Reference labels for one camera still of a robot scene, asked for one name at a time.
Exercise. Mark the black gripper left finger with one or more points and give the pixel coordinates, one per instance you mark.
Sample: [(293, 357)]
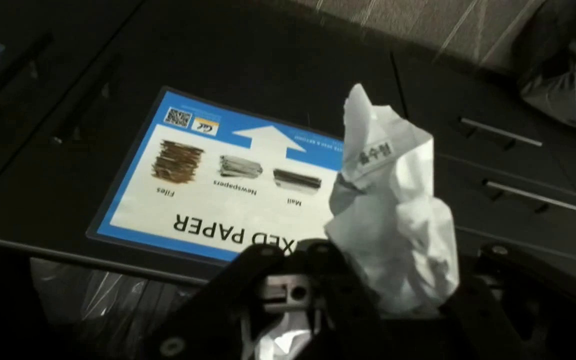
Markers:
[(231, 315)]

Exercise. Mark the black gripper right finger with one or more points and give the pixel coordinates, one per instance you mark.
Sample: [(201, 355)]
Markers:
[(508, 306)]

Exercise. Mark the white paper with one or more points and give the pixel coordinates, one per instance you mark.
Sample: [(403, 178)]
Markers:
[(387, 218)]

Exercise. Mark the left mixed paper bin label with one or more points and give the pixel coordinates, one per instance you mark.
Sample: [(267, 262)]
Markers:
[(206, 181)]

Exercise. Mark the clear bin liner bag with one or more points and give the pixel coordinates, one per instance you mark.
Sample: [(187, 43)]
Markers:
[(100, 306)]

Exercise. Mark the black cabinet drawer unit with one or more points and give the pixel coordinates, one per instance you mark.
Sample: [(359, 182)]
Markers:
[(492, 166)]

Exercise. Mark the dark grey backpack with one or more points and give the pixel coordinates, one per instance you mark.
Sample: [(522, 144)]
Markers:
[(545, 58)]

